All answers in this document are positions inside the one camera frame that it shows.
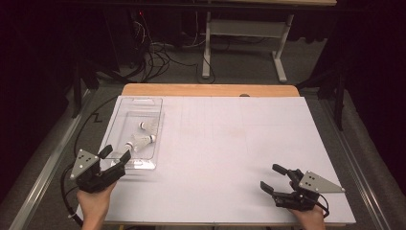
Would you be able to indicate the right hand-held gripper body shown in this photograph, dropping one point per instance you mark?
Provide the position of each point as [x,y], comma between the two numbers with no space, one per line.
[300,199]

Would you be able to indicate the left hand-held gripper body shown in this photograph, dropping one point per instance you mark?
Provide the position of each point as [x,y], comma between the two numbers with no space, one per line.
[95,180]

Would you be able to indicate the clear plastic container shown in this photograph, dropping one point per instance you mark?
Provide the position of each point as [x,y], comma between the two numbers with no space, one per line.
[134,108]

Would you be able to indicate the person's left hand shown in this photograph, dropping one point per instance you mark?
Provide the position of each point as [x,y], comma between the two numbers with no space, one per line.
[94,204]

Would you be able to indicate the person's right hand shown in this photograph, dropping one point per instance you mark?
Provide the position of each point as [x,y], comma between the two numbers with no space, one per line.
[311,222]

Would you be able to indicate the black metal stand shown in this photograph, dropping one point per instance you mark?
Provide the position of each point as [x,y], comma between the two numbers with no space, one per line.
[77,92]
[339,105]

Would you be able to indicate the white table sheet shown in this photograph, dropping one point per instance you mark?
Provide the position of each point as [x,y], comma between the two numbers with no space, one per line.
[198,185]

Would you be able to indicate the wooden table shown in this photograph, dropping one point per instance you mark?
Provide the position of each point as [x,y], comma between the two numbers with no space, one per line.
[207,90]

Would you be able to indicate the aluminium floor rail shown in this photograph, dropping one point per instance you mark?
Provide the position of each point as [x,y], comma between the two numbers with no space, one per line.
[48,166]
[357,172]

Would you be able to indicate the white metal desk frame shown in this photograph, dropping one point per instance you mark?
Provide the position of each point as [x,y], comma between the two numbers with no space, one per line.
[245,28]

